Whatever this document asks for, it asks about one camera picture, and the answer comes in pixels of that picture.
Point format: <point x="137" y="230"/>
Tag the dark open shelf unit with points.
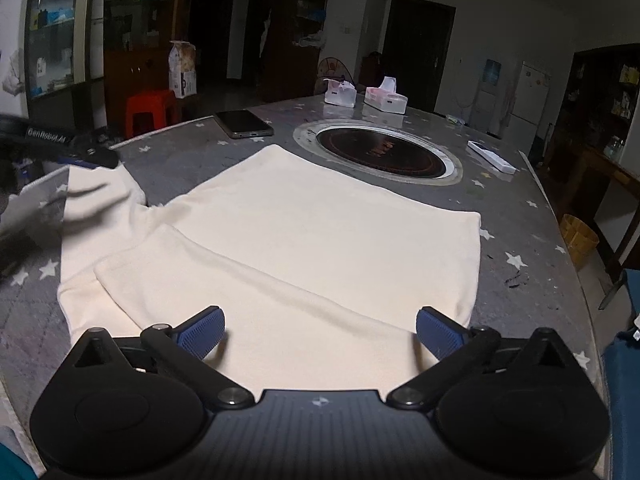
<point x="310" y="20"/>

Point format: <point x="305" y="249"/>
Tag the yellow wooden bucket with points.
<point x="577" y="237"/>

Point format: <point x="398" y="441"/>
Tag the blue chair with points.
<point x="622" y="390"/>

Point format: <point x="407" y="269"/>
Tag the grey smartphone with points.
<point x="245" y="124"/>

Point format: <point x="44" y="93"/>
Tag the white printed paper bag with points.
<point x="182" y="72"/>

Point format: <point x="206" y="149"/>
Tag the cream white garment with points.
<point x="325" y="240"/>

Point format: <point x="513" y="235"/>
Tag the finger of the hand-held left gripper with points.
<point x="75" y="152"/>

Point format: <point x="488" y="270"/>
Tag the dark wooden sideboard shelf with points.
<point x="600" y="160"/>

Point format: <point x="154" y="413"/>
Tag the long white flat box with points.
<point x="491" y="157"/>

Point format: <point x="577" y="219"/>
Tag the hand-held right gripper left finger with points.
<point x="202" y="332"/>

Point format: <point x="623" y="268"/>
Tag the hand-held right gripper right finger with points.
<point x="440" y="332"/>

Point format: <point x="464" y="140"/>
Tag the white water dispenser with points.
<point x="487" y="100"/>

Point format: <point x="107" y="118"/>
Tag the glass display cabinet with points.
<point x="55" y="35"/>

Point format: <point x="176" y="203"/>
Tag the white pink tissue box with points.
<point x="386" y="99"/>
<point x="340" y="94"/>

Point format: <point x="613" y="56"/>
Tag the round built-in induction cooktop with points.
<point x="380" y="152"/>

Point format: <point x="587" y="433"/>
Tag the red plastic stool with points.
<point x="150" y="110"/>

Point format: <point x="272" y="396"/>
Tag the white refrigerator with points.
<point x="529" y="105"/>

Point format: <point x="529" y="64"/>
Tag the dark wooden door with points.
<point x="420" y="55"/>

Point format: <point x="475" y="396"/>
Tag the round standing fan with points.
<point x="334" y="71"/>

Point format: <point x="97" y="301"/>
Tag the dark wooden cabinet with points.
<point x="140" y="65"/>

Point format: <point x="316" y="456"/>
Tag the grey star-print tablecloth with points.
<point x="525" y="280"/>

